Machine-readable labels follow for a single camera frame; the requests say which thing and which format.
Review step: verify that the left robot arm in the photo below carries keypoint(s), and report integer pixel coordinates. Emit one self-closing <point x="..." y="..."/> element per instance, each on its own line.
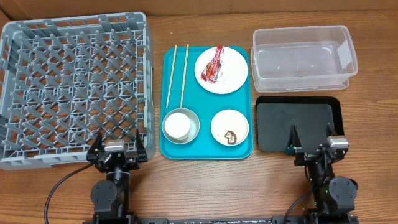
<point x="110" y="196"/>

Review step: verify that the teal plastic tray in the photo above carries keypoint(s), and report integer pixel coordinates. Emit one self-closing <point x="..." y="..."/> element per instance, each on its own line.
<point x="205" y="105"/>

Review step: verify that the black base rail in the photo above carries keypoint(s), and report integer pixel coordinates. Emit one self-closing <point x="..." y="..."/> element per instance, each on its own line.
<point x="273" y="220"/>

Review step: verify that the black tray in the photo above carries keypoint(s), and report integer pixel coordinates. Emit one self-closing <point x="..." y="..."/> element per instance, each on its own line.
<point x="309" y="114"/>

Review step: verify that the wooden chopstick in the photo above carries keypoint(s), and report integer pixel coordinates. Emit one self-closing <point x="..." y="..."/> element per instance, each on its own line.
<point x="184" y="75"/>
<point x="171" y="76"/>

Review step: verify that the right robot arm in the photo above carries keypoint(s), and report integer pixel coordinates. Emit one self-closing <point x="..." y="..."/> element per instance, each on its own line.
<point x="333" y="195"/>

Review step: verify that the red snack wrapper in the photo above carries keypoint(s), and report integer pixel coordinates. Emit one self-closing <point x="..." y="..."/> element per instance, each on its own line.
<point x="212" y="69"/>

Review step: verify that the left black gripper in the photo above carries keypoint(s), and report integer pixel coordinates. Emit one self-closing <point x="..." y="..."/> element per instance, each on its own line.
<point x="134" y="163"/>

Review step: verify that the grey metal bowl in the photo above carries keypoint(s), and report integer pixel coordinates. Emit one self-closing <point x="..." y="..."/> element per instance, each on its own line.
<point x="194" y="130"/>

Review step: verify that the grey plastic dish rack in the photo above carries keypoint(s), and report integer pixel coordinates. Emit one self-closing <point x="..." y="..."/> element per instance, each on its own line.
<point x="66" y="80"/>

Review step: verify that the clear plastic bin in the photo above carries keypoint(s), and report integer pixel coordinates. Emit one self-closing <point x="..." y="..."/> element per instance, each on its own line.
<point x="310" y="58"/>

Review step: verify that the white cup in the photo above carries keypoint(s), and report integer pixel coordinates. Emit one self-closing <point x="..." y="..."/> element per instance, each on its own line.
<point x="177" y="125"/>

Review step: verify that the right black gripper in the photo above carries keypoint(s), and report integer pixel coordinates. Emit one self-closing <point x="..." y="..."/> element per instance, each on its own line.
<point x="313" y="157"/>

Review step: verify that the small white bowl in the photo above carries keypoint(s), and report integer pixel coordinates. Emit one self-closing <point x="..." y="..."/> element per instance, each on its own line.
<point x="229" y="120"/>

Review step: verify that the large white plate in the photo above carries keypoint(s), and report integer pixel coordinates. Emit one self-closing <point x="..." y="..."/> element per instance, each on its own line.
<point x="233" y="72"/>

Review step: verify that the brown food scrap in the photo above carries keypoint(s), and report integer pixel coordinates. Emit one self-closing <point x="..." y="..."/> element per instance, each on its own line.
<point x="231" y="137"/>

